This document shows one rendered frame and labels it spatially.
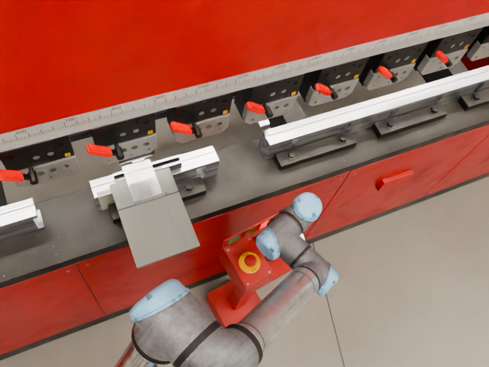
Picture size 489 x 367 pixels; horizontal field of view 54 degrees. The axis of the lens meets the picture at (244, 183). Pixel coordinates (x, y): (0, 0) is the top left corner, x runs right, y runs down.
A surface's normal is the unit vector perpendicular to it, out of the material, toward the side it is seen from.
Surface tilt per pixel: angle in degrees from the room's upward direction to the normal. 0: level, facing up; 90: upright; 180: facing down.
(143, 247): 0
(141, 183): 0
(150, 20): 90
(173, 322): 14
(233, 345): 33
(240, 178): 0
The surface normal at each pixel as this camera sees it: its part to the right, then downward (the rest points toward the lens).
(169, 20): 0.39, 0.84
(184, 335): -0.04, -0.29
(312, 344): 0.13, -0.45
